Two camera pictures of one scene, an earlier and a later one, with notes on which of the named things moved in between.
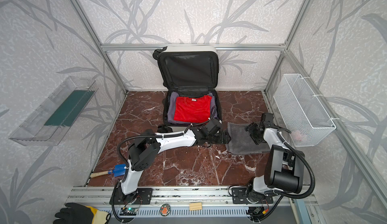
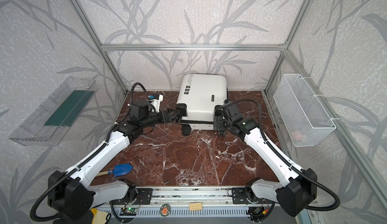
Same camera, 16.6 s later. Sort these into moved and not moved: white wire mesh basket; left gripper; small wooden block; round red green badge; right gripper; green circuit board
Moved: left gripper; right gripper
Not moved: white wire mesh basket; small wooden block; round red green badge; green circuit board
